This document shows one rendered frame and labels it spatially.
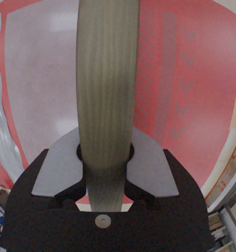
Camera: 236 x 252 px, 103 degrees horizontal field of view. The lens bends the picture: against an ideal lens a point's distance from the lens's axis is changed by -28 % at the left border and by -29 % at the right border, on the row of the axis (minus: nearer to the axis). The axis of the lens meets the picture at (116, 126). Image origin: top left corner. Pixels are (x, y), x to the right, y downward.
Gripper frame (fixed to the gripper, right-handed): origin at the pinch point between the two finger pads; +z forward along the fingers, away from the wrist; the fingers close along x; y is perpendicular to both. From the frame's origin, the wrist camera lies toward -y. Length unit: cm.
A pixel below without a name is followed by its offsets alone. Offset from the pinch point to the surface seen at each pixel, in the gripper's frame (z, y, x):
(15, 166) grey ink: 4.0, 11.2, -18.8
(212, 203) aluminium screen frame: 0.5, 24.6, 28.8
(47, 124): 4.7, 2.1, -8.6
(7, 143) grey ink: 4.2, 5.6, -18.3
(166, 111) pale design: 4.7, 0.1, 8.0
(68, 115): 4.7, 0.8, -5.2
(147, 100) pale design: 4.8, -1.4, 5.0
